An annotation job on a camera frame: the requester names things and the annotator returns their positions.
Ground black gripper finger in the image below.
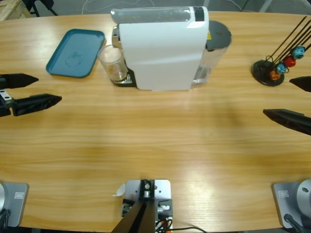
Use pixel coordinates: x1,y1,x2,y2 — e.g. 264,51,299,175
263,109,311,136
289,76,311,93

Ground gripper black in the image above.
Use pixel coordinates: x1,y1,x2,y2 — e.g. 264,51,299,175
0,73,63,117

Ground clear drinking glass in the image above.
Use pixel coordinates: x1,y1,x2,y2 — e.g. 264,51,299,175
97,44,129,83

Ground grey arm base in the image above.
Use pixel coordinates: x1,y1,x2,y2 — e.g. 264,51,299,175
271,179,311,230
0,182,30,229

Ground red coffee capsule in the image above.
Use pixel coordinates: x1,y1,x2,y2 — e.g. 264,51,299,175
283,55,297,68

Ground blue coffee capsule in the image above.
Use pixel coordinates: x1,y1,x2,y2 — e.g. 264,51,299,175
291,46,306,59
276,62,289,75

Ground white capsule coffee machine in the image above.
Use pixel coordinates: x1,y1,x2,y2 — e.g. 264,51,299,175
110,6,210,92

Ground black capsule holder with rods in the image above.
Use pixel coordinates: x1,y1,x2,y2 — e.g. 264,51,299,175
251,16,311,87

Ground teal plastic tray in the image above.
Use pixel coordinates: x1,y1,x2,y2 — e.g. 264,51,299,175
45,28,105,79

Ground black chair legs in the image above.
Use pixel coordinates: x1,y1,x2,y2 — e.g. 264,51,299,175
23,0,59,17

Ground grey metal leg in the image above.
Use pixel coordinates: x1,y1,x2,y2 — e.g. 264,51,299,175
259,0,273,13

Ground clear water tank dark lid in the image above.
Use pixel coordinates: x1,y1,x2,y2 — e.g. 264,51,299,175
191,20,233,85

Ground drip tray with metal grate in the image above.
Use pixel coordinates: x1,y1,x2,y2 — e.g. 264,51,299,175
113,72,136,87

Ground white tape label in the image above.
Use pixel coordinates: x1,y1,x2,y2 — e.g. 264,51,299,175
111,183,126,197

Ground black base cable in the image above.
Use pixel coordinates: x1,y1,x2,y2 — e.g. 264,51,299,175
283,213,306,233
0,209,12,229

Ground white mount block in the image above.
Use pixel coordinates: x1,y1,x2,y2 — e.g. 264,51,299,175
121,179,173,219

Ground thin black cable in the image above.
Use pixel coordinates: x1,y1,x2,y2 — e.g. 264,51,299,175
170,226,207,233

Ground orange wires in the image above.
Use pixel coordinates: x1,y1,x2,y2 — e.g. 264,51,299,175
155,217,173,230

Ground black mount post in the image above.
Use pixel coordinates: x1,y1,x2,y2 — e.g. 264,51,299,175
111,179,156,233

